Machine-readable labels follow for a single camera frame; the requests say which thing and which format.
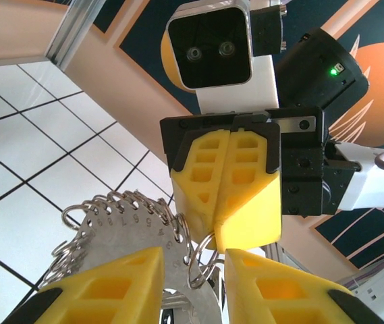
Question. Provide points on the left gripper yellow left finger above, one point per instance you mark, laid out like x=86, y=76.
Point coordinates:
x=110, y=293

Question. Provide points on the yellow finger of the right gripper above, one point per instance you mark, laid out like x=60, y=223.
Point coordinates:
x=255, y=209
x=191, y=189

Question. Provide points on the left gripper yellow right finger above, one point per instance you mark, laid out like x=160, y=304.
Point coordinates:
x=279, y=297

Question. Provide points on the metal numbered plate with rings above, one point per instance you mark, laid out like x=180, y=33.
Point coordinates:
x=127, y=233

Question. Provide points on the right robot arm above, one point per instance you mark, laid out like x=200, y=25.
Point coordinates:
x=374, y=182

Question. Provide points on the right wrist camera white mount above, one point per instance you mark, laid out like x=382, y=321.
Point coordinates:
x=212, y=47

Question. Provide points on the aluminium corner post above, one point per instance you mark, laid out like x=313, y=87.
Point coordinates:
x=68, y=30

